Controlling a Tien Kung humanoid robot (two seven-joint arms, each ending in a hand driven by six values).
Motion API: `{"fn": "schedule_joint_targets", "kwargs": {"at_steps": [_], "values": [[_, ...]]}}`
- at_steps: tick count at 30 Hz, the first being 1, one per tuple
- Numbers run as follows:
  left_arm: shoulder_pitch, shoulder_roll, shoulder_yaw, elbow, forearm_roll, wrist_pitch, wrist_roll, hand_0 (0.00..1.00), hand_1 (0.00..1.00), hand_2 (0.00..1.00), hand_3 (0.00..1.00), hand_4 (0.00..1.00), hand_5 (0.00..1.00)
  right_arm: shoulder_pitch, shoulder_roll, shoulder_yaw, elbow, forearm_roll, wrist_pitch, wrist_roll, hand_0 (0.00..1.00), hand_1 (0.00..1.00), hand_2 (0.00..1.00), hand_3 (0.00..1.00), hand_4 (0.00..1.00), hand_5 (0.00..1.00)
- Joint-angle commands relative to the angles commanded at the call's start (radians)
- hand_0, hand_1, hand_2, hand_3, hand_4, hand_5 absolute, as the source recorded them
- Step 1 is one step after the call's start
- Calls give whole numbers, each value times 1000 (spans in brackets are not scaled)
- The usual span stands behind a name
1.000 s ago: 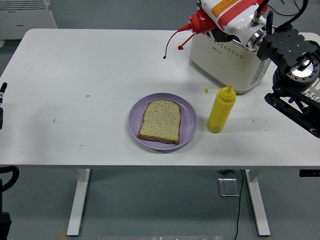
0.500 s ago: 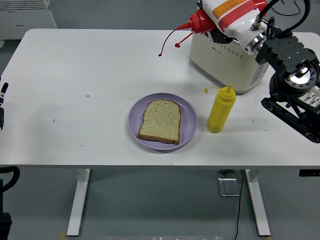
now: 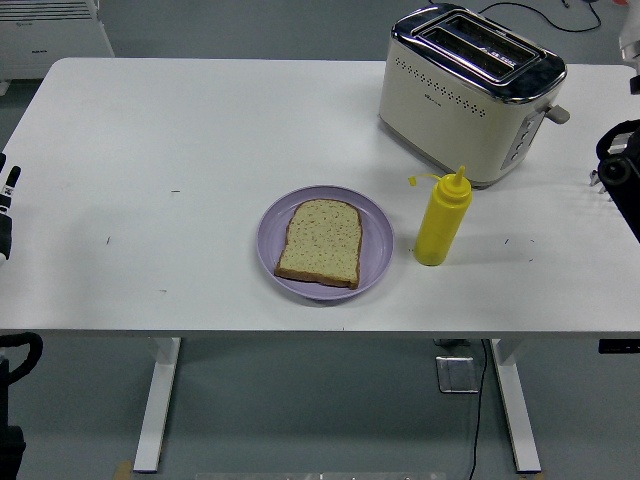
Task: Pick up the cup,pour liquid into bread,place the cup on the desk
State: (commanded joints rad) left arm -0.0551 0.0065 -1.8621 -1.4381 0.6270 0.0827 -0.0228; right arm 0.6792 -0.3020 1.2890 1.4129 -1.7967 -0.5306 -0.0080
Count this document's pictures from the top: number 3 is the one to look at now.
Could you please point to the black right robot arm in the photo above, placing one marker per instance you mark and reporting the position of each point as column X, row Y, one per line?
column 622, row 170

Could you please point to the white air conditioner unit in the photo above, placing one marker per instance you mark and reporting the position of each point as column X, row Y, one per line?
column 45, row 35

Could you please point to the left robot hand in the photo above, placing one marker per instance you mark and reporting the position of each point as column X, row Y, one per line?
column 4, row 235

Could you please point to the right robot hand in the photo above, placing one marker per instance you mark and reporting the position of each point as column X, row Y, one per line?
column 631, row 35

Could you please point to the purple round plate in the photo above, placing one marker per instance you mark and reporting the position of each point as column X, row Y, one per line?
column 375, row 235

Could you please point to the cream and chrome toaster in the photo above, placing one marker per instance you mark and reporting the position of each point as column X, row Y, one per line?
column 450, row 115

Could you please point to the black table control panel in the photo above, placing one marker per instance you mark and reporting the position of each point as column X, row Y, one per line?
column 620, row 346

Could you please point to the metal floor outlet box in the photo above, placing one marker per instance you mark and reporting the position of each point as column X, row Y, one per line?
column 456, row 374

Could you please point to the white table leg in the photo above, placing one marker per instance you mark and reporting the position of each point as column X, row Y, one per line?
column 157, row 400
column 515, row 400

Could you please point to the yellow squeeze bottle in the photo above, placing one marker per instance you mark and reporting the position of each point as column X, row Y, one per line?
column 442, row 220

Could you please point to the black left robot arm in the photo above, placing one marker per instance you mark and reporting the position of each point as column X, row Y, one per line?
column 10, row 450

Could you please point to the slice of bread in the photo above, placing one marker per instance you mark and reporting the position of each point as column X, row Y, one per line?
column 322, row 245

